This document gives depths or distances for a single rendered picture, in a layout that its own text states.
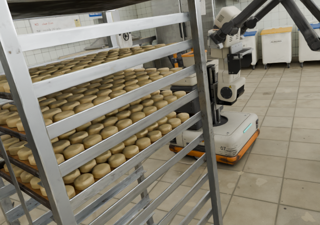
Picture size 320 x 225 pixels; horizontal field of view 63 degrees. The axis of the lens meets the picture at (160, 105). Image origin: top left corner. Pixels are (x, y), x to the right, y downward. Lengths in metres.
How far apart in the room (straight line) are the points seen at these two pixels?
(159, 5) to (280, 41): 2.54
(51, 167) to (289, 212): 1.58
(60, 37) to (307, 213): 1.70
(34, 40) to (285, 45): 5.19
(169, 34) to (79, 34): 5.29
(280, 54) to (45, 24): 4.38
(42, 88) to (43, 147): 0.12
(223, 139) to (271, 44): 3.63
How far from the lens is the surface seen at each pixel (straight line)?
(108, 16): 1.22
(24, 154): 0.75
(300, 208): 1.94
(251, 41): 5.60
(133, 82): 0.84
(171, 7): 5.80
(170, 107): 0.84
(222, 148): 2.18
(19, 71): 0.51
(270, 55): 5.59
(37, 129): 0.53
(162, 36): 5.95
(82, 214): 1.25
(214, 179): 1.12
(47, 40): 0.57
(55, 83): 0.58
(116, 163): 0.75
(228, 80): 2.16
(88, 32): 0.63
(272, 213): 1.88
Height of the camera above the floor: 1.23
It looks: 18 degrees down
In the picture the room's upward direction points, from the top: 9 degrees counter-clockwise
